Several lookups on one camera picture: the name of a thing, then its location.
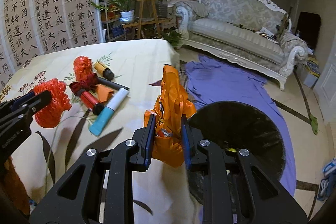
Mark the green cloth on floor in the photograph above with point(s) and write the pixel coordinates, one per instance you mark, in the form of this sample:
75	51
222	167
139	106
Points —
314	124

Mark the gold tube black cap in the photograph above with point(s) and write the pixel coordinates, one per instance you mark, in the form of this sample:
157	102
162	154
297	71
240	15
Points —
104	71

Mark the grey storage box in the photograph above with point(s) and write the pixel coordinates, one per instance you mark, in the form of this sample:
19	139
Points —
308	73

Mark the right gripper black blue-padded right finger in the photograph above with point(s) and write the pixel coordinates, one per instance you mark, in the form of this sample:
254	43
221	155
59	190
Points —
236	189

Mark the red tube black cap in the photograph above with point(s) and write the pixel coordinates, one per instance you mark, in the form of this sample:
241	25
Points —
90	101

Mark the floral cream tablecloth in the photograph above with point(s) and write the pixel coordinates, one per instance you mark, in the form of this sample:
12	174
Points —
79	137

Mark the black trash bin with liner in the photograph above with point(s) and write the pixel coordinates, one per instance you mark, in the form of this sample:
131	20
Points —
236	125

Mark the orange plastic bag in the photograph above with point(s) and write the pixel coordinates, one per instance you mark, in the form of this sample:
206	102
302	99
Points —
171	105

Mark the white and cyan tube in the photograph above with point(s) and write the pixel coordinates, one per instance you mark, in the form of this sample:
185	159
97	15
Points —
110	108

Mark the calligraphy folding screen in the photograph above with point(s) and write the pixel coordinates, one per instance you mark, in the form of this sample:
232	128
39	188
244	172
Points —
30	28

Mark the small orange paper piece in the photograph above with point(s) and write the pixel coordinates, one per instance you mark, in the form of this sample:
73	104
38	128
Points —
104	93

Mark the ornate white grey sofa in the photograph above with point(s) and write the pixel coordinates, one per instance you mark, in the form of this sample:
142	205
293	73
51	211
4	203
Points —
254	34

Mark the red crumpled plastic bag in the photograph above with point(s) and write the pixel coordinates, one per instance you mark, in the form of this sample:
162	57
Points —
86	79

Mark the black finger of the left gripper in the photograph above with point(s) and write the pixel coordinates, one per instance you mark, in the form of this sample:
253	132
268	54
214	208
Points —
35	104

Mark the purple cloth on floor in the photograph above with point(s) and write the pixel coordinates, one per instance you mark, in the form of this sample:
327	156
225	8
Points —
211	81

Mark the wooden plant stand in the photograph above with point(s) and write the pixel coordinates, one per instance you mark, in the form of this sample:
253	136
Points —
136	25

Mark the blue white shoes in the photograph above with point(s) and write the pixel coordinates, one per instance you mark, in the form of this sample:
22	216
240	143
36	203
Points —
327	184

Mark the white panel door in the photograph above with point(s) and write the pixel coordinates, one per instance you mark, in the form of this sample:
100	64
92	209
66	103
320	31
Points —
325	88

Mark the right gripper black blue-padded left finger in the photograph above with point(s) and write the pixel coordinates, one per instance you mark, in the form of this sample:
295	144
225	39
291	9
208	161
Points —
98	177

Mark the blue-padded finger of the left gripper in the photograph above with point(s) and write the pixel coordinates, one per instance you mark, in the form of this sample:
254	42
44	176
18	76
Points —
23	99

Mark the red honeycomb paper ball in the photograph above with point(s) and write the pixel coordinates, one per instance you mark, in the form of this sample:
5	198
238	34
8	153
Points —
50	116

